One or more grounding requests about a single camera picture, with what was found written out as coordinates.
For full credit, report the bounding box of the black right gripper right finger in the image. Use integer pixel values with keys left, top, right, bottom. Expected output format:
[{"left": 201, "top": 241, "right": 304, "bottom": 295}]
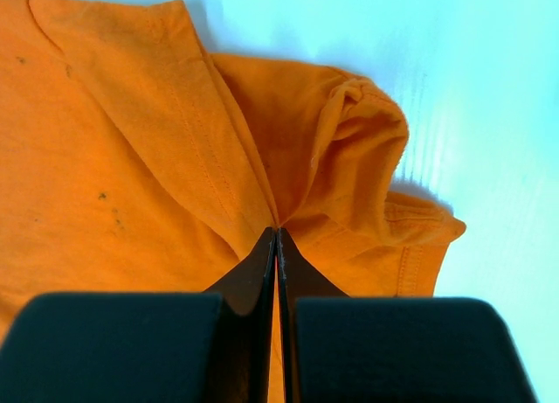
[{"left": 277, "top": 230, "right": 536, "bottom": 402}]

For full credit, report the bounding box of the orange t shirt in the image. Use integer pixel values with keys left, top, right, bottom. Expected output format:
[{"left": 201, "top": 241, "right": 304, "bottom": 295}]
[{"left": 0, "top": 0, "right": 467, "bottom": 403}]

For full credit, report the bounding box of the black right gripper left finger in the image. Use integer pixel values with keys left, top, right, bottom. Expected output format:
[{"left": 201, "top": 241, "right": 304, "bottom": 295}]
[{"left": 1, "top": 228, "right": 275, "bottom": 402}]

